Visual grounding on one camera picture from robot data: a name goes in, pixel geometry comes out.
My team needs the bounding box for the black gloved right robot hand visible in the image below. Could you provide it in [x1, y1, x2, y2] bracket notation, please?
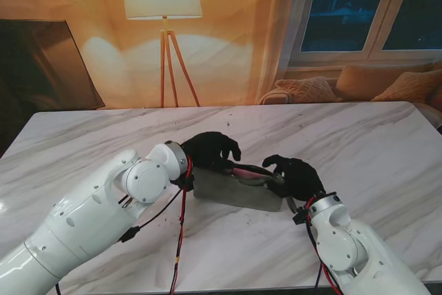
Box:
[261, 154, 327, 202]

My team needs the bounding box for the dark flat television screen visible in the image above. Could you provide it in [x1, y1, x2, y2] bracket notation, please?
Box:
[0, 19, 106, 144]

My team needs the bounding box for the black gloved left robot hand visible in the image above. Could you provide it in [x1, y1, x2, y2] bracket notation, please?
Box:
[181, 131, 242, 173]

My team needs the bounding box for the red black left arm cable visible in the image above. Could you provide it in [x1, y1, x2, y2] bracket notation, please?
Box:
[55, 156, 194, 294]

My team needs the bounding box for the plain orange cushion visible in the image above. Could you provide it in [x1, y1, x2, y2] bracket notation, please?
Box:
[335, 63, 433, 102]

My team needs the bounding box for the red black right arm cable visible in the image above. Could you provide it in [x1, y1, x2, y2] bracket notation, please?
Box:
[303, 196, 346, 295]

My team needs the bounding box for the grey suede zipper pouch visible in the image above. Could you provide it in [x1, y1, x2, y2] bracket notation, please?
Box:
[192, 162, 286, 213]

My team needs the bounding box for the red black arm cable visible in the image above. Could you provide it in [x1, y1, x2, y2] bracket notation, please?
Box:
[303, 196, 346, 295]
[55, 156, 194, 294]

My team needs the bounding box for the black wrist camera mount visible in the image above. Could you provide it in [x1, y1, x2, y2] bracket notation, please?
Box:
[171, 170, 197, 192]
[285, 196, 311, 227]

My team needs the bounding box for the cream knitted cushion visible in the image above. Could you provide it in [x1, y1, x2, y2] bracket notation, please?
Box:
[274, 75, 343, 104]

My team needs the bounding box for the sheer beige curtain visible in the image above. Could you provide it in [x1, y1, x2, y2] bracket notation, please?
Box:
[254, 0, 323, 105]

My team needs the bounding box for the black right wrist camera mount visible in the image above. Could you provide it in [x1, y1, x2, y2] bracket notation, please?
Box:
[285, 196, 311, 227]

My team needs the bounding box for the beige sofa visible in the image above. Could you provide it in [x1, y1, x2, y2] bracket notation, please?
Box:
[258, 61, 442, 133]

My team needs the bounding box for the white framed window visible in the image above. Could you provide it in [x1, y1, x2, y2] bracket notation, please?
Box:
[287, 0, 442, 68]

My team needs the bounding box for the orange knitted cushion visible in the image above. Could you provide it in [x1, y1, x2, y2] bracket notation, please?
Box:
[371, 69, 442, 104]

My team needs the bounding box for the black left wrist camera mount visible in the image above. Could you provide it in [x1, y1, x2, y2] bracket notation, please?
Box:
[171, 170, 197, 192]

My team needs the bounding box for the pink document folder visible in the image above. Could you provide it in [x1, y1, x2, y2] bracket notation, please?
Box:
[230, 166, 273, 185]

